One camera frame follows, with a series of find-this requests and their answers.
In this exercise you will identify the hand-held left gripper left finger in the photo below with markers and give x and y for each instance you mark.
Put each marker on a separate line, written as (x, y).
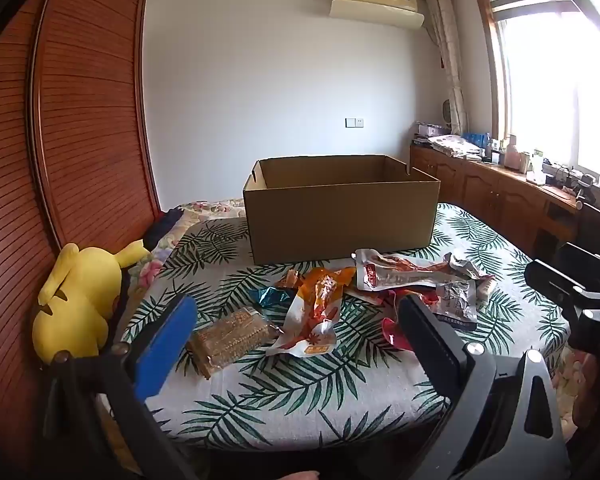
(165, 347)

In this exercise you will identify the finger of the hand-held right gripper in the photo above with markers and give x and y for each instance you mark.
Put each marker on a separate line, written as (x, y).
(587, 257)
(550, 277)

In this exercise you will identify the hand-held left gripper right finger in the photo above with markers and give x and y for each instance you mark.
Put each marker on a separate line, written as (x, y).
(430, 340)

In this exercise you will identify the pink red snack packet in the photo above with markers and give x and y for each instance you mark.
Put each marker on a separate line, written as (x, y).
(392, 331)

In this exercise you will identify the silver grey snack packet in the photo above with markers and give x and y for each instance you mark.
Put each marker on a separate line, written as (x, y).
(457, 305)

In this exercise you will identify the small beige snack packet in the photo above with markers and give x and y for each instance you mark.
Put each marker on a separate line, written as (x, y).
(487, 289)

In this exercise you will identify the clear packet of brown crackers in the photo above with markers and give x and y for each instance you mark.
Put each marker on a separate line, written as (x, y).
(230, 340)

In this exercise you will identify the red white snack packet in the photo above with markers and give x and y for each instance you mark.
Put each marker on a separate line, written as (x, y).
(395, 270)

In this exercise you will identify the blue foil snack wrapper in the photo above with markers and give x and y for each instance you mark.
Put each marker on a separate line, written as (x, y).
(267, 297)

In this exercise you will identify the orange white snack packet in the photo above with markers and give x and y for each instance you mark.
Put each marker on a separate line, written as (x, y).
(320, 300)

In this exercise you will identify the small orange snack packet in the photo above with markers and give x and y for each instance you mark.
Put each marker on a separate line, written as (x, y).
(291, 279)

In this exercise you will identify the brown cardboard box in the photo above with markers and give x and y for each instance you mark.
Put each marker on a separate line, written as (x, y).
(340, 210)

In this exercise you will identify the yellow plush toy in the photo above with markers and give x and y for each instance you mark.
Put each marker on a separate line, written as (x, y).
(80, 300)

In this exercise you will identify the wooden cabinet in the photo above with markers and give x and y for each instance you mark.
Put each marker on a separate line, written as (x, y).
(490, 195)

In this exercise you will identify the clear bottle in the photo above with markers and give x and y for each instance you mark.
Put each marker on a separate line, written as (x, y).
(535, 167)

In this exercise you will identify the dark cloth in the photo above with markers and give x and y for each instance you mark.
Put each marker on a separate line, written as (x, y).
(166, 226)

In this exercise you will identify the pink white bottle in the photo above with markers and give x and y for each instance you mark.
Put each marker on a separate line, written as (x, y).
(514, 156)

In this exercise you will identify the leaf print blanket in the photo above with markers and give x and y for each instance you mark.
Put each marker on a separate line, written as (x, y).
(280, 400)

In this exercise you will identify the floral quilt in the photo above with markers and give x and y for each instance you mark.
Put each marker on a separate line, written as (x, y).
(210, 208)

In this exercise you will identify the blue boxes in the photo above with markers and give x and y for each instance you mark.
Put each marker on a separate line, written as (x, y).
(476, 139)

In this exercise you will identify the folded patterned cloth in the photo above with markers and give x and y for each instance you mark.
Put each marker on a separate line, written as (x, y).
(452, 144)

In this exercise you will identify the wooden framed window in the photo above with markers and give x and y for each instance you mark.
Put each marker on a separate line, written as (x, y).
(555, 70)

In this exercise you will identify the purple box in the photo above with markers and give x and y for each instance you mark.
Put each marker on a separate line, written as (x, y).
(426, 128)

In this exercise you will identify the small round fan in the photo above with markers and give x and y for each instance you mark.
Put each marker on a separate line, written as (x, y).
(447, 112)

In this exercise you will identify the patterned curtain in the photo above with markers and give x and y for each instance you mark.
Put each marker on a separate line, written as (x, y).
(447, 50)

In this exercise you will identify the wooden slatted wardrobe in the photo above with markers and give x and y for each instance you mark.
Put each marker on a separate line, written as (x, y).
(80, 110)

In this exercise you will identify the white air conditioner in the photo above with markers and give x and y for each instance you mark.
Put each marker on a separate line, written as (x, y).
(375, 2)

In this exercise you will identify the white wall switch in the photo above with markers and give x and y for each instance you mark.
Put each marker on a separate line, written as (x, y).
(354, 122)

